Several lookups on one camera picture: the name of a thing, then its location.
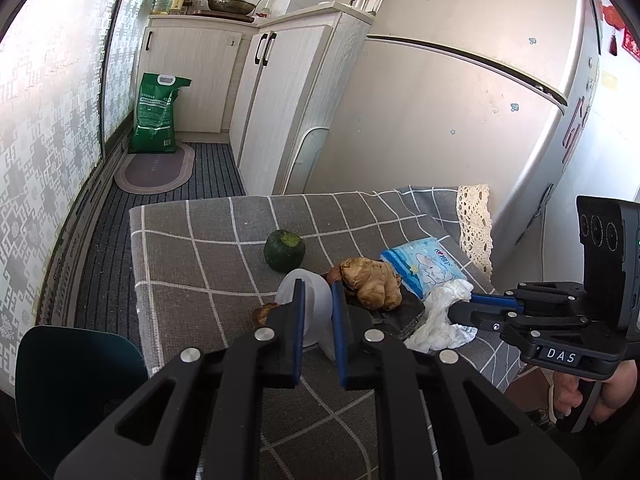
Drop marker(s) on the patterned glass sliding door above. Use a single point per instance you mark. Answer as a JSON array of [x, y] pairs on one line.
[[50, 110]]

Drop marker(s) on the silver refrigerator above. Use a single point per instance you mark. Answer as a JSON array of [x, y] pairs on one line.
[[450, 125]]

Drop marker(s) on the white tissue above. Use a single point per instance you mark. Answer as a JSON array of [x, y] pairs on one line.
[[440, 320]]

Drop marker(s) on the blue tissue packet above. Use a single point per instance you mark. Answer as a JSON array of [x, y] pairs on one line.
[[425, 265]]

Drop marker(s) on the white lace cloth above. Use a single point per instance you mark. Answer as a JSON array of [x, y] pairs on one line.
[[475, 225]]

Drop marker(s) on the red hanging ornament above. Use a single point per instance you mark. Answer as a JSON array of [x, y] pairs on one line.
[[614, 20]]

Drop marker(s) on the small clear bottle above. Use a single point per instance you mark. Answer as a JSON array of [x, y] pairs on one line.
[[264, 9]]

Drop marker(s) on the green rice bag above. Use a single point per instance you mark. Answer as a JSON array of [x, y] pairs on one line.
[[155, 115]]

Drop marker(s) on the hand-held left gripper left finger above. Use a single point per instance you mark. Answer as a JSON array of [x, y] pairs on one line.
[[299, 332]]

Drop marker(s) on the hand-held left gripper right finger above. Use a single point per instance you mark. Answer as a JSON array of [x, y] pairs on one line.
[[340, 337]]

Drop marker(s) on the oval grey floor mat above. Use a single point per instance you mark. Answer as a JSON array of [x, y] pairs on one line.
[[155, 170]]

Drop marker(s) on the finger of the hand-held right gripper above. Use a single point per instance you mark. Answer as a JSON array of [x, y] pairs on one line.
[[475, 315], [492, 299]]

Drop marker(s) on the small brown peel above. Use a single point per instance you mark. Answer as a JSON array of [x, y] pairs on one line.
[[264, 313]]

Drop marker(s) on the black tissue packet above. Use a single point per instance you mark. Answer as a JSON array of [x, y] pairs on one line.
[[400, 317]]

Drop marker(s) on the small green pumpkin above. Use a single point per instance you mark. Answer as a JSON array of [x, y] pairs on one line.
[[284, 251]]

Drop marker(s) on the dark teal trash bin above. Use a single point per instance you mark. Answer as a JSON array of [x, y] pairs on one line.
[[75, 380]]

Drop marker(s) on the ginger root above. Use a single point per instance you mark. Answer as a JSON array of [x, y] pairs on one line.
[[370, 282]]

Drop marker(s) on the person's right hand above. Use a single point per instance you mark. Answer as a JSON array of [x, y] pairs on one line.
[[617, 390]]

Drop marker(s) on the tall white cabinet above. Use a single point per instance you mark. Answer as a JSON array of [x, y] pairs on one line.
[[295, 95]]

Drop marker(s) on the white rounded board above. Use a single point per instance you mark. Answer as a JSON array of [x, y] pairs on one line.
[[310, 160]]

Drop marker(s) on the black wok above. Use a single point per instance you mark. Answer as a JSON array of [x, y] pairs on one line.
[[231, 4]]

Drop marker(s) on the translucent plastic cup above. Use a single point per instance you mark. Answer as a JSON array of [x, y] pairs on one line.
[[316, 305]]

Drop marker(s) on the striped grey rug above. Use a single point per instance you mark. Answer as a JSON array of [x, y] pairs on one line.
[[215, 170]]

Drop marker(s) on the low white cabinet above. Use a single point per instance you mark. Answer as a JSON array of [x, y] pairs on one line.
[[195, 75]]

